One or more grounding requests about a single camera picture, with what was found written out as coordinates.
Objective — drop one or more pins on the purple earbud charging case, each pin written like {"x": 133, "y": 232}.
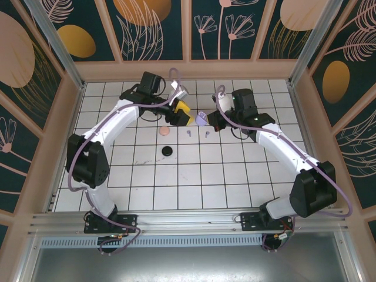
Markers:
{"x": 201, "y": 118}

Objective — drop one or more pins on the pink earbud charging case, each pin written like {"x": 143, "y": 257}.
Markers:
{"x": 164, "y": 131}

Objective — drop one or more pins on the black earbud charging case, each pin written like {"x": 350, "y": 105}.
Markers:
{"x": 167, "y": 150}

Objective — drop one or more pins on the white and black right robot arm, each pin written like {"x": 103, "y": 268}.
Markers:
{"x": 279, "y": 144}

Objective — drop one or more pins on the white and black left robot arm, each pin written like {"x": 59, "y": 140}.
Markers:
{"x": 117, "y": 120}

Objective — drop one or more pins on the grey metal sheet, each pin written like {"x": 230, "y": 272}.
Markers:
{"x": 188, "y": 264}

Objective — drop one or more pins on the aluminium table edge rail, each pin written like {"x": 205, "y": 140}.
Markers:
{"x": 300, "y": 117}

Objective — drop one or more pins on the aluminium corner post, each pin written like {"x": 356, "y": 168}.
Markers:
{"x": 55, "y": 41}
{"x": 314, "y": 38}

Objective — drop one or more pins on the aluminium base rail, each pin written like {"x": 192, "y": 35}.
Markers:
{"x": 182, "y": 223}

